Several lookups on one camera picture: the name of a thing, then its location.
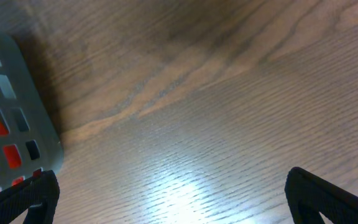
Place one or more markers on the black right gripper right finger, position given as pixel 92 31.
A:
pixel 310 197

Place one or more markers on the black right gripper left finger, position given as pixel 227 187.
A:
pixel 37 195

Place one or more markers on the grey plastic mesh basket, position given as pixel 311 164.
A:
pixel 40 147

